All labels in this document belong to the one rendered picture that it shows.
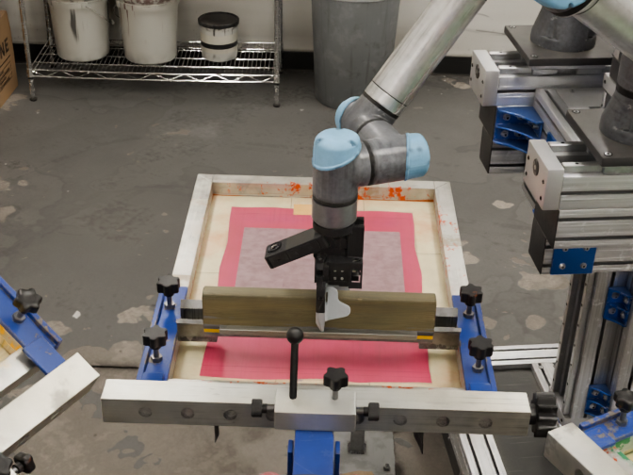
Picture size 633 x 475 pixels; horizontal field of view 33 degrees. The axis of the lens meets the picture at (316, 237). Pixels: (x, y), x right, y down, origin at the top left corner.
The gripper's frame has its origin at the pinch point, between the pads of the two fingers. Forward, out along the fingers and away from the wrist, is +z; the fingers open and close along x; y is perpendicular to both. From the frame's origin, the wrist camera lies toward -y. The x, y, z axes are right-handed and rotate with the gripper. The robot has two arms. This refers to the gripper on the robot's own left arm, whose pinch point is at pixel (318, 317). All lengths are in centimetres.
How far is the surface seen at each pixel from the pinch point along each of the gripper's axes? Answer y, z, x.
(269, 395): -7.4, 1.1, -20.3
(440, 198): 26, 6, 56
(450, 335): 23.8, 4.5, 1.7
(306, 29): -12, 83, 371
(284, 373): -5.7, 9.7, -3.9
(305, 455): -1.2, 1.1, -33.9
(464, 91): 70, 106, 350
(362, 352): 8.1, 9.8, 2.9
